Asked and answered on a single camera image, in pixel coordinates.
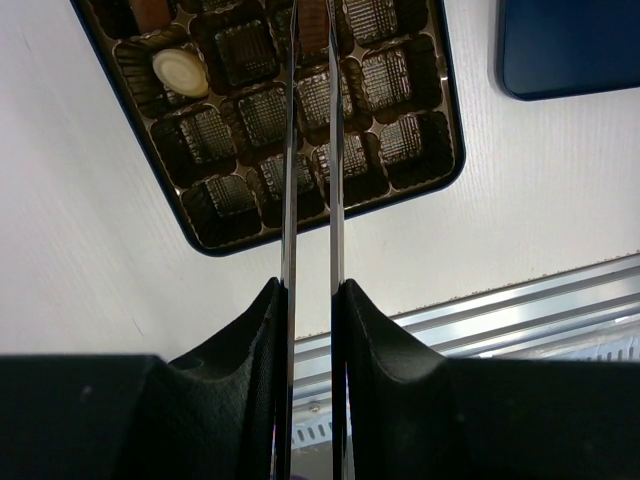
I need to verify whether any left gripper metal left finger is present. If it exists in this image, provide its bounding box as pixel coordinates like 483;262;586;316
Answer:
172;4;299;479

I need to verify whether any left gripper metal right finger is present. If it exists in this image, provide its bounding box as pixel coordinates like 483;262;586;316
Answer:
327;2;450;479

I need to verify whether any white round chocolate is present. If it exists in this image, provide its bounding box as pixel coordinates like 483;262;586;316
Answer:
152;49;209;98

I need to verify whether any brown chocolate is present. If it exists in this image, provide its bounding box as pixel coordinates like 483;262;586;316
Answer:
128;0;172;34

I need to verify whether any blue chocolate box with insert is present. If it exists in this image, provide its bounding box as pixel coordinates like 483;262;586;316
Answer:
73;1;465;257

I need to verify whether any blue box lid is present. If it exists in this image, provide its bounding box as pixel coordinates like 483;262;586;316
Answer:
496;1;639;101

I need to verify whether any aluminium rail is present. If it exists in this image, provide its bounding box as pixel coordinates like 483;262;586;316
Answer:
292;252;640;416

